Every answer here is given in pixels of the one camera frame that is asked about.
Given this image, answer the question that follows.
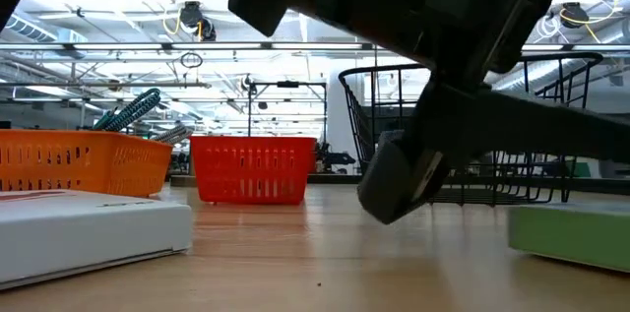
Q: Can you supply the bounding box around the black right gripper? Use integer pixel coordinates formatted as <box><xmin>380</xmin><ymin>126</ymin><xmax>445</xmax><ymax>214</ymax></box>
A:
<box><xmin>227</xmin><ymin>0</ymin><xmax>630</xmax><ymax>176</ymax></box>

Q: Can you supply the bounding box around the box with green side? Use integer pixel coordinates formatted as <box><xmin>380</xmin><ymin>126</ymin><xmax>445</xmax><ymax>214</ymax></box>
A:
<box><xmin>507</xmin><ymin>202</ymin><xmax>630</xmax><ymax>275</ymax></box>

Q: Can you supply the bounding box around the white box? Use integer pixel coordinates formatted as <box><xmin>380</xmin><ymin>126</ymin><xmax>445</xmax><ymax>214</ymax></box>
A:
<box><xmin>0</xmin><ymin>189</ymin><xmax>193</xmax><ymax>291</ymax></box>

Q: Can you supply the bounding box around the red plastic basket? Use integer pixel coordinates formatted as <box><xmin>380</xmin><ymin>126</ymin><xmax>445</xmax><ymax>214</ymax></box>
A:
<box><xmin>189</xmin><ymin>135</ymin><xmax>318</xmax><ymax>206</ymax></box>

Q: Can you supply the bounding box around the long ceiling light strip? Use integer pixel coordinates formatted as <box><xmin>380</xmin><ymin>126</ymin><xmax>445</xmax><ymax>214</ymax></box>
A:
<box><xmin>0</xmin><ymin>41</ymin><xmax>630</xmax><ymax>53</ymax></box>

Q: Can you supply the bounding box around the orange plastic basket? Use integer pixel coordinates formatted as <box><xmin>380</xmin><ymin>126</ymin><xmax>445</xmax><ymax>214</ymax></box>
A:
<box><xmin>0</xmin><ymin>128</ymin><xmax>174</xmax><ymax>199</ymax></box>

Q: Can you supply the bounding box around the black wire basket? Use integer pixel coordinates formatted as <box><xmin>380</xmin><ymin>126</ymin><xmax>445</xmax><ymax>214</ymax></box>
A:
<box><xmin>338</xmin><ymin>51</ymin><xmax>604</xmax><ymax>205</ymax></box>

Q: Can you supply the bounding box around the black ceiling cable reel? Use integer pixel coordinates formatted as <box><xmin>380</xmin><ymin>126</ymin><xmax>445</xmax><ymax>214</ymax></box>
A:
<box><xmin>558</xmin><ymin>1</ymin><xmax>592</xmax><ymax>31</ymax></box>
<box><xmin>177</xmin><ymin>0</ymin><xmax>218</xmax><ymax>42</ymax></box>

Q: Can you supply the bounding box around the black metal frame rig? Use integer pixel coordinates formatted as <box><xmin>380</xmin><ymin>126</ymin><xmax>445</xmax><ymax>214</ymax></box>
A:
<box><xmin>247</xmin><ymin>80</ymin><xmax>329</xmax><ymax>146</ymax></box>

